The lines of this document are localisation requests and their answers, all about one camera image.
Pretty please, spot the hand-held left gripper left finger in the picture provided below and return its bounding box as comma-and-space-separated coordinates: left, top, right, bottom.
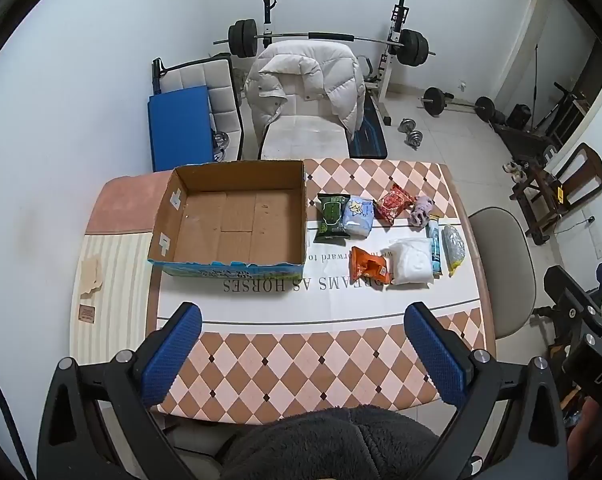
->
37, 302, 203, 480

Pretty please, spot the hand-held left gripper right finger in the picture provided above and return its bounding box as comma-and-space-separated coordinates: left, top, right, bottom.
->
403, 302, 568, 480

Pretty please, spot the white plastic bag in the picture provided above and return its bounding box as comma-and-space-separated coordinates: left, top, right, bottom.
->
388, 237, 434, 287

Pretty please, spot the blue tube packet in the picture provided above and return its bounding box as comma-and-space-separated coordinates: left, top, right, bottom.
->
426, 216, 444, 276

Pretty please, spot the orange snack packet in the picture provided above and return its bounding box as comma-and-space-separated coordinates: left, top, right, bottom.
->
351, 246, 392, 285

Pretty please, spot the silver yellow snack packet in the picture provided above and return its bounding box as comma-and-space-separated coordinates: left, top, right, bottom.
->
441, 225, 466, 277

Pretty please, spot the brown cardboard box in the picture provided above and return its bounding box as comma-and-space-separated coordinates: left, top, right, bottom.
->
147, 160, 308, 281

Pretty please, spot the red snack packet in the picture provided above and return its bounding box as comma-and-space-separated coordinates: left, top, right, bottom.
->
374, 183, 412, 226

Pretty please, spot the light blue tissue packet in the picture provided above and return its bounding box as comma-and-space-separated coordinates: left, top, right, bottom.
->
342, 198, 374, 237

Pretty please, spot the green snack packet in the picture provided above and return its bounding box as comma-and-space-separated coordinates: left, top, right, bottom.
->
315, 193, 352, 244

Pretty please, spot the person's right hand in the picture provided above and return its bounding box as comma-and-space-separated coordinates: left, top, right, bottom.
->
578, 395, 602, 456

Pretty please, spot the beige round chair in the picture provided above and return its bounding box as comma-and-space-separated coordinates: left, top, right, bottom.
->
468, 207, 536, 339

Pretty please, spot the pink striped table mat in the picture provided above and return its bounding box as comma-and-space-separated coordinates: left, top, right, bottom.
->
70, 170, 176, 411

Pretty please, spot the dark wooden chair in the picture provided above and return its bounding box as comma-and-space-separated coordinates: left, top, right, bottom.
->
511, 142, 602, 246

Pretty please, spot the beige torn paper patch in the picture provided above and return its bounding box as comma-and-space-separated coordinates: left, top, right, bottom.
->
81, 255, 106, 296

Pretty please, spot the checked tablecloth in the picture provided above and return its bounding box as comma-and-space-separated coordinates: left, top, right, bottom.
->
146, 158, 496, 418

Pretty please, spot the dark fleece clothing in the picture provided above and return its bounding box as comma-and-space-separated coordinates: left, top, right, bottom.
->
221, 406, 439, 480

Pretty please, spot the blue folded mat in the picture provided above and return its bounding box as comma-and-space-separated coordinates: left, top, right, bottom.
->
147, 86, 212, 172

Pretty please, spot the short barbell with black plates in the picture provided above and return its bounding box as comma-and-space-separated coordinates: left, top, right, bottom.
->
418, 87, 496, 122

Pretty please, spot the black weight bench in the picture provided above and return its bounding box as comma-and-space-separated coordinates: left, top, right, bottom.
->
348, 95, 388, 160

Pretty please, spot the white chair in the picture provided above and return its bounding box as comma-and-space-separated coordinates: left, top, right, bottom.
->
244, 40, 366, 161

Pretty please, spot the white cushioned panel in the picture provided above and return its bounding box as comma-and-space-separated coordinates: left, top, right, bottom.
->
153, 52, 244, 163

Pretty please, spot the white puffer jacket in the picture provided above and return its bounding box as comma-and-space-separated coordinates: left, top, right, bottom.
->
244, 41, 366, 136

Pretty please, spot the long barbell with black plates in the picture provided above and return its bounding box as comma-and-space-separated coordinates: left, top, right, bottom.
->
213, 19, 436, 67

